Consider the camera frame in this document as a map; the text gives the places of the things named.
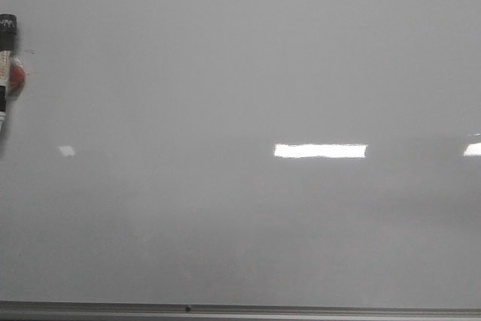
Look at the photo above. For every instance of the black white whiteboard marker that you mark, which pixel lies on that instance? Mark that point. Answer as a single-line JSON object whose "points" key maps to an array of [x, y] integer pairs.
{"points": [[13, 76]]}

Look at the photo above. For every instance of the white whiteboard with aluminium frame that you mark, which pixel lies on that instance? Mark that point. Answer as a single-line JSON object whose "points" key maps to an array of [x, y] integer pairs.
{"points": [[318, 155]]}

